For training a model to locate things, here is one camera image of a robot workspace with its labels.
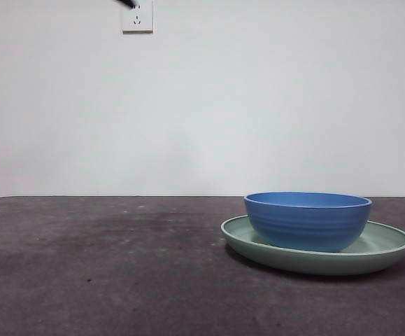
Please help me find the blue ribbed bowl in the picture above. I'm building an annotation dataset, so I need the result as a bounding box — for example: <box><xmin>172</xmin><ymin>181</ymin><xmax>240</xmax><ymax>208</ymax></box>
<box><xmin>243</xmin><ymin>191</ymin><xmax>373</xmax><ymax>253</ymax></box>

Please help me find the green round plate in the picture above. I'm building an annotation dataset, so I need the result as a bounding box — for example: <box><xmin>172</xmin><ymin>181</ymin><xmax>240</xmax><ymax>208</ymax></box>
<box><xmin>220</xmin><ymin>215</ymin><xmax>405</xmax><ymax>276</ymax></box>

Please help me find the white wall socket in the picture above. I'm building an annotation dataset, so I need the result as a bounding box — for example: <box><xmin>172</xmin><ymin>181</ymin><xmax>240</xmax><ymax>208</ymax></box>
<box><xmin>122</xmin><ymin>0</ymin><xmax>154</xmax><ymax>34</ymax></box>

